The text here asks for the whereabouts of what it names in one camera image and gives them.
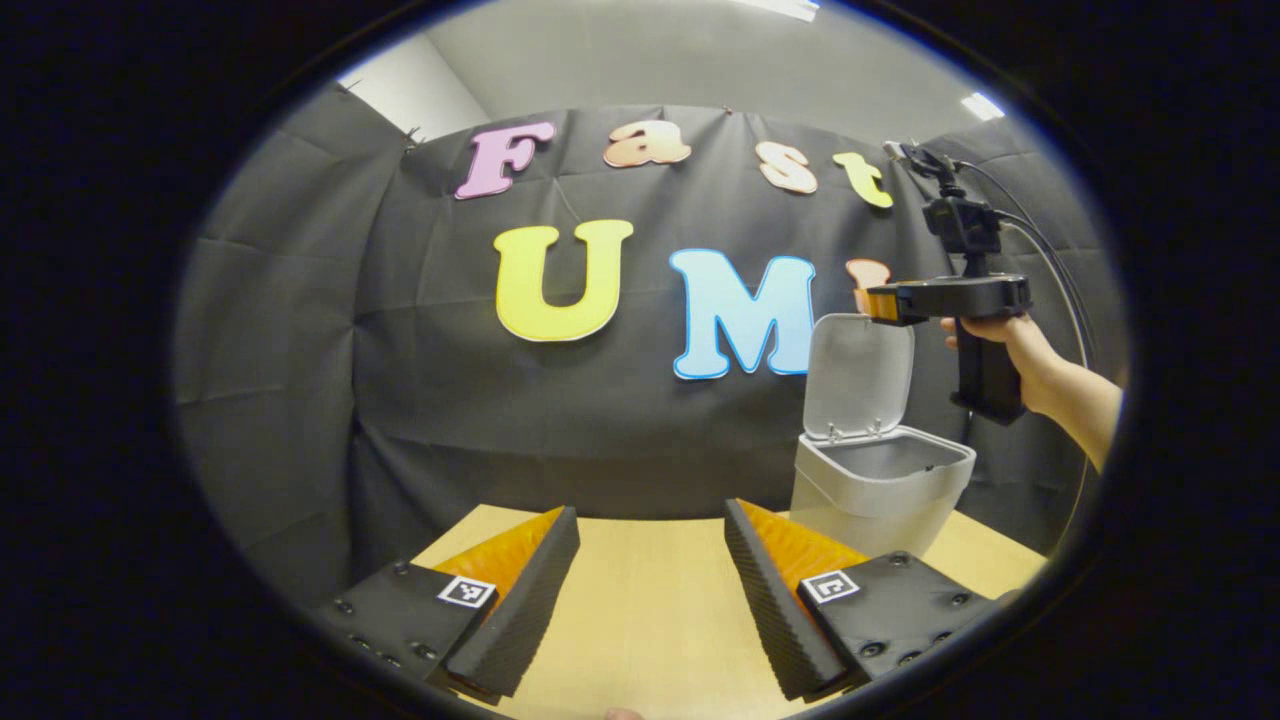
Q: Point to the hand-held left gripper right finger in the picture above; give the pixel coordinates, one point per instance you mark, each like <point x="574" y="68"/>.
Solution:
<point x="770" y="600"/>

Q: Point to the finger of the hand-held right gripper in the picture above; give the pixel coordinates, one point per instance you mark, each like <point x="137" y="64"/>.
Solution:
<point x="885" y="305"/>

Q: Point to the wooden desktop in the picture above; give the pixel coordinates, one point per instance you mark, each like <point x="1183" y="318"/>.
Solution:
<point x="650" y="600"/>

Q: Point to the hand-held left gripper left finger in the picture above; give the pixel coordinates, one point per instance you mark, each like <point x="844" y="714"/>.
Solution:
<point x="525" y="600"/>

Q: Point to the ceiling light panel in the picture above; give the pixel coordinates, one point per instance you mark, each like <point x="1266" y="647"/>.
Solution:
<point x="983" y="105"/>

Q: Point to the white desktop garbage bin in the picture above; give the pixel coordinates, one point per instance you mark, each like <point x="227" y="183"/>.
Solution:
<point x="870" y="490"/>

